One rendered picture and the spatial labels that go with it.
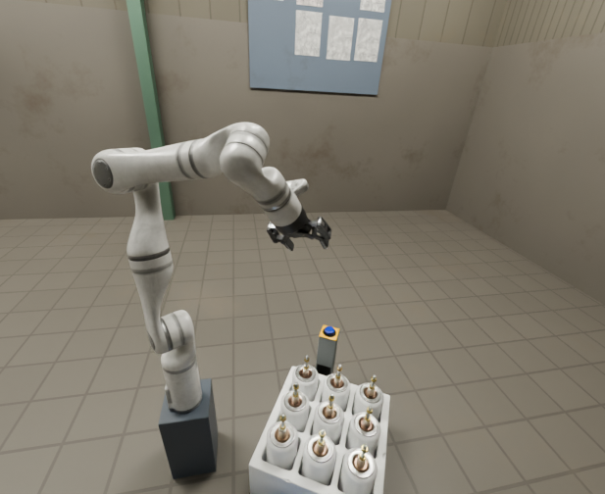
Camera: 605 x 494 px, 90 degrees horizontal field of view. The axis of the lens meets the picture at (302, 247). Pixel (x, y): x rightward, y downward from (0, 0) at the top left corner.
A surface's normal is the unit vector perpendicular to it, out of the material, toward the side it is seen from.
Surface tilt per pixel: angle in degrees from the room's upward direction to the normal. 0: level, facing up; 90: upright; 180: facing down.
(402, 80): 90
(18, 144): 90
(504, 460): 0
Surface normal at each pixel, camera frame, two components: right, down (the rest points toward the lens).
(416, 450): 0.05, -0.88
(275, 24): 0.19, 0.47
